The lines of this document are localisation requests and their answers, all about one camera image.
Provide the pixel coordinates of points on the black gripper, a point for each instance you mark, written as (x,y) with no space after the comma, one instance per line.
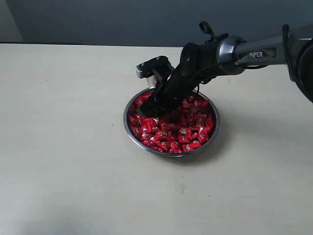
(176,89)

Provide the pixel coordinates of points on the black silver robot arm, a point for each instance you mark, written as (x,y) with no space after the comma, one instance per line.
(224,55)

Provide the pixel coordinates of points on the small steel cup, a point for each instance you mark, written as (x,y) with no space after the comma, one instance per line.
(151,81)

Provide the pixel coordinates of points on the stainless steel bowl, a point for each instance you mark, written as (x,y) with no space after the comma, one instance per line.
(196,111)

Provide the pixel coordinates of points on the red wrapped candy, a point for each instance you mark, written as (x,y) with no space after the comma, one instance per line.
(163,135)
(190,146)
(185,131)

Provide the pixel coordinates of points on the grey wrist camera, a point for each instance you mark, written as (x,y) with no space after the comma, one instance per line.
(159,64)

